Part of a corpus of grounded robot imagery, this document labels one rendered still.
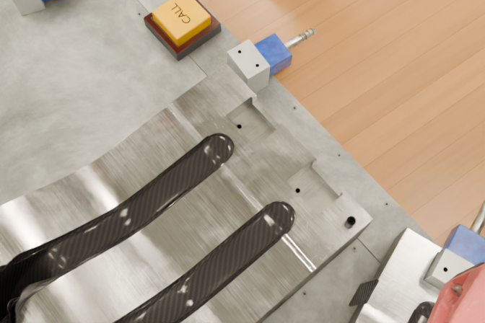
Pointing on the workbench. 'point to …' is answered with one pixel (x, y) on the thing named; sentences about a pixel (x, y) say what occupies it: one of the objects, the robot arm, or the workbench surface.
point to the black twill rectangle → (364, 293)
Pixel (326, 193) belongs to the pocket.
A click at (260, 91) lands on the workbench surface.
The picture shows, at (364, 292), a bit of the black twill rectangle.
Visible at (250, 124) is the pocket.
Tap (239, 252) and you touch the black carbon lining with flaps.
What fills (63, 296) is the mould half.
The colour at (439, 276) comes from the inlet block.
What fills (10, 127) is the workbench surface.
